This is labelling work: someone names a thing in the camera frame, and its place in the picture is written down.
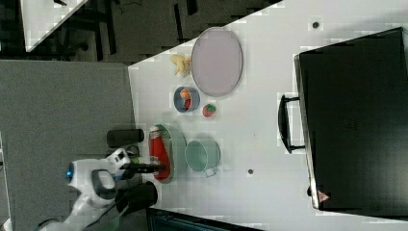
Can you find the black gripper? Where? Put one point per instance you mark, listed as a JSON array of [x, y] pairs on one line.
[[131, 169]]

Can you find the red ketchup bottle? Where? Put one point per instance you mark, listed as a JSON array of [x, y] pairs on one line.
[[158, 153]]

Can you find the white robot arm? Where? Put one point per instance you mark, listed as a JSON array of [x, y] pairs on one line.
[[96, 182]]

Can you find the black cylinder near strainer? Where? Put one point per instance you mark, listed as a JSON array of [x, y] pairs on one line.
[[118, 138]]

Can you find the green marker tube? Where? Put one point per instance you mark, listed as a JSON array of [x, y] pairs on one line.
[[135, 160]]

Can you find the black cylinder at corner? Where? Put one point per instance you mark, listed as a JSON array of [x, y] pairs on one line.
[[136, 198]]

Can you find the green mug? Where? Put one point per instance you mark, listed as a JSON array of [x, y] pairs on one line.
[[203, 156]]

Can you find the red strawberry in bowl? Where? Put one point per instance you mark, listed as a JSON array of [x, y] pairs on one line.
[[187, 104]]

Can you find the orange fruit in bowl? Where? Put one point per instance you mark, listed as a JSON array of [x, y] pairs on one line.
[[185, 94]]

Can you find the red strawberry on table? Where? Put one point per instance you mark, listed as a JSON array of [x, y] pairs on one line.
[[209, 110]]

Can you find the blue bowl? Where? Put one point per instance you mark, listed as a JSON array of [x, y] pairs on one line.
[[178, 101]]

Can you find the yellow banana bunch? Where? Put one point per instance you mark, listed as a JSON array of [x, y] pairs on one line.
[[182, 65]]

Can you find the large lilac plate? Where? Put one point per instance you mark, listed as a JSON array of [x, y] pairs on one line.
[[216, 61]]

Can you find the white side table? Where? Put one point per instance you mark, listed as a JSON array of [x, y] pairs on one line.
[[40, 18]]

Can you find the black toaster oven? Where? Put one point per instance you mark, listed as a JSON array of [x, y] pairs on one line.
[[352, 97]]

